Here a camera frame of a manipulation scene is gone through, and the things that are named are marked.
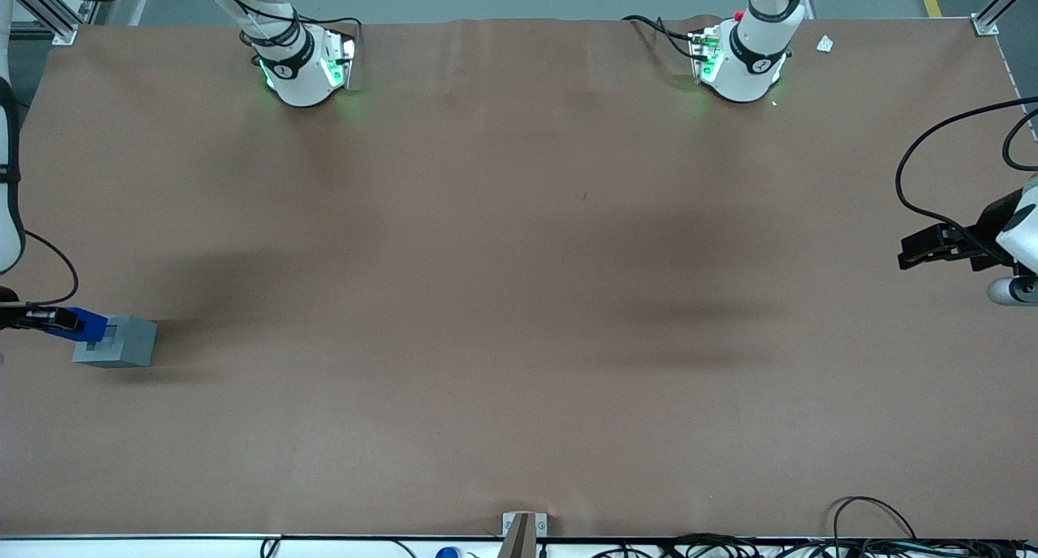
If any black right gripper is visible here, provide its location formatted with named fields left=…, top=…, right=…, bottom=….
left=0, top=286, right=84, bottom=333

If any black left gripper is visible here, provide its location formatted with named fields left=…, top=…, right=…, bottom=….
left=897, top=189, right=1024, bottom=272

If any blue plastic part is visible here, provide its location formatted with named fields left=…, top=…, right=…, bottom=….
left=47, top=307, right=109, bottom=345

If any gray square base block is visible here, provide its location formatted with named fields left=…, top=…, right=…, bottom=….
left=72, top=315, right=158, bottom=369

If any brown table cover sheet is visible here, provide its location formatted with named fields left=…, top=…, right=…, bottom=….
left=0, top=15, right=1038, bottom=540

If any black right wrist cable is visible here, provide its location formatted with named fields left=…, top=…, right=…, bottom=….
left=23, top=230, right=80, bottom=308

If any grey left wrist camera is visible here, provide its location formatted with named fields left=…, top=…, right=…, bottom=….
left=986, top=275, right=1038, bottom=307

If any long black left wrist cable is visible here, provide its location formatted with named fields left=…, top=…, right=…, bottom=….
left=894, top=96, right=1038, bottom=255

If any short black looped cable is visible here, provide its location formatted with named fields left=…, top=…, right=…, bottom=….
left=1002, top=108, right=1038, bottom=172

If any aluminium frame corner post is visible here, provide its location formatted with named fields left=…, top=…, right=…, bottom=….
left=10, top=0, right=80, bottom=46
left=970, top=0, right=1038, bottom=38

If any tangled black cable bundle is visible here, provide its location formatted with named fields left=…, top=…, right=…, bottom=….
left=590, top=533, right=1038, bottom=558

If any black left base cable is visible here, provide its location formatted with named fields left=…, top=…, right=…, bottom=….
left=621, top=15, right=703, bottom=61

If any silver metal bracket plate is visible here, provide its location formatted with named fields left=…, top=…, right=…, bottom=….
left=501, top=512, right=548, bottom=539

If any brown camera mount post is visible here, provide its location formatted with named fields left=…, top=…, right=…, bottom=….
left=496, top=513, right=538, bottom=558

